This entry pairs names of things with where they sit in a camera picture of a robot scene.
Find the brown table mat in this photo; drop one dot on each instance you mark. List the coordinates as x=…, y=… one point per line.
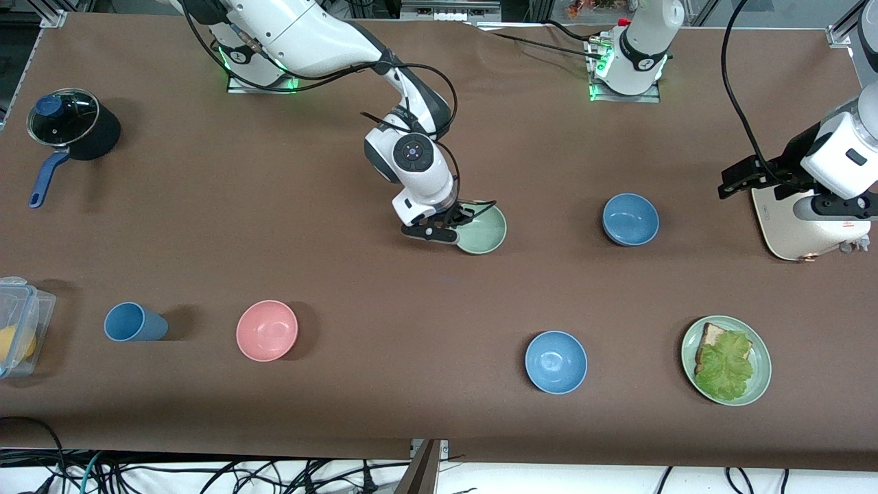
x=439, y=309

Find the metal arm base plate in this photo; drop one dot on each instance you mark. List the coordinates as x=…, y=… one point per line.
x=236, y=88
x=648, y=98

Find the aluminium frame profile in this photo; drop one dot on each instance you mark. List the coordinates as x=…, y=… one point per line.
x=840, y=34

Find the pale green bowl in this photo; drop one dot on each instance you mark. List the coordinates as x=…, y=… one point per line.
x=483, y=237

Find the grey power strip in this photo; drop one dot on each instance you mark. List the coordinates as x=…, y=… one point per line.
x=449, y=10

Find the metal mount post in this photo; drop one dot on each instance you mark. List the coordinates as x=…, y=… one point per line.
x=422, y=473

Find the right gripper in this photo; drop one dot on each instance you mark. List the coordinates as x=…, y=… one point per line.
x=458, y=215

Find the bright blue bowl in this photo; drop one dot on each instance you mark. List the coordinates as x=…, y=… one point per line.
x=555, y=362

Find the green lettuce leaf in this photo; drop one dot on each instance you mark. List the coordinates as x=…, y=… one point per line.
x=727, y=367

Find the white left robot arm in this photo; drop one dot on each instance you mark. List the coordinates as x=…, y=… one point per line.
x=641, y=48

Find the clear plastic food container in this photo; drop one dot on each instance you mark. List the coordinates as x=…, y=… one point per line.
x=20, y=302

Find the pink bowl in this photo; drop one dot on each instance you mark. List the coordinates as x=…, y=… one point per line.
x=267, y=331

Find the blue plastic cup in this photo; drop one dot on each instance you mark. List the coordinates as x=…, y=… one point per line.
x=130, y=322

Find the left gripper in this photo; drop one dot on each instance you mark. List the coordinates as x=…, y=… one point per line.
x=793, y=162

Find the white bread slice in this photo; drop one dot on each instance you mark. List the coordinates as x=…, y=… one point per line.
x=710, y=339

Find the pale green plate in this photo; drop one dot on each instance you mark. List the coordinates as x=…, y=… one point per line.
x=761, y=370

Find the glass lid with blue knob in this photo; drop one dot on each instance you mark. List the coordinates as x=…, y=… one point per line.
x=68, y=120

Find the dusky blue bowl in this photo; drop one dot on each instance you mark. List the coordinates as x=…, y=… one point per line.
x=630, y=219

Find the cream white toaster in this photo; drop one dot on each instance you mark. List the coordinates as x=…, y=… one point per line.
x=796, y=233

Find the yellow fruit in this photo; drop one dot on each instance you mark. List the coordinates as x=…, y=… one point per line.
x=15, y=344

